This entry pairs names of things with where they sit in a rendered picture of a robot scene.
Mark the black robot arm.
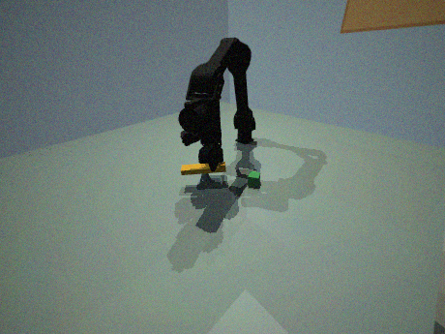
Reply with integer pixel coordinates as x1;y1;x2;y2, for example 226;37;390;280
178;38;255;146

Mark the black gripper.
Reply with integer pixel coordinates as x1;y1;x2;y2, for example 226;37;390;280
198;119;223;171

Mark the orange bar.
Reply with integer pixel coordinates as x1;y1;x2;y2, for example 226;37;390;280
181;162;226;175

